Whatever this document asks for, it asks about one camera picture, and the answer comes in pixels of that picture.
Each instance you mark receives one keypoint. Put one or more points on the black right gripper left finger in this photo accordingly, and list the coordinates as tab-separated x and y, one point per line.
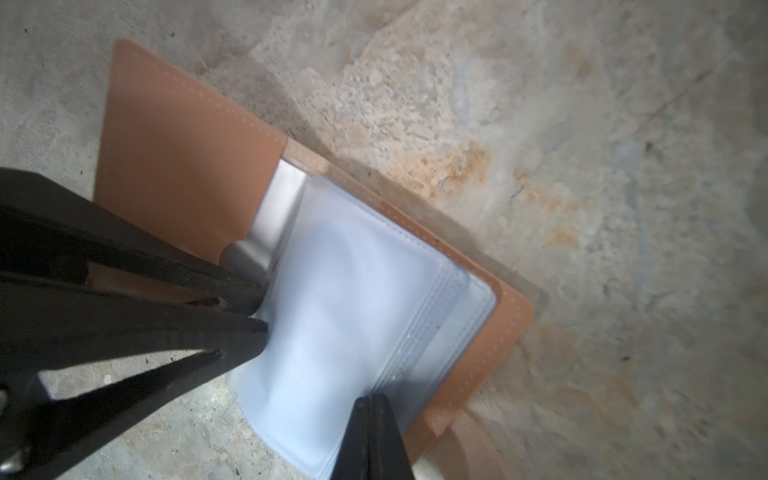
352	462

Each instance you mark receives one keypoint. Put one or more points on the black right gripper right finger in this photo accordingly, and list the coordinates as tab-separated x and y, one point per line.
387	456

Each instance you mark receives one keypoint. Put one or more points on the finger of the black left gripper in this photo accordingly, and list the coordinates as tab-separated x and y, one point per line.
50	232
48	325

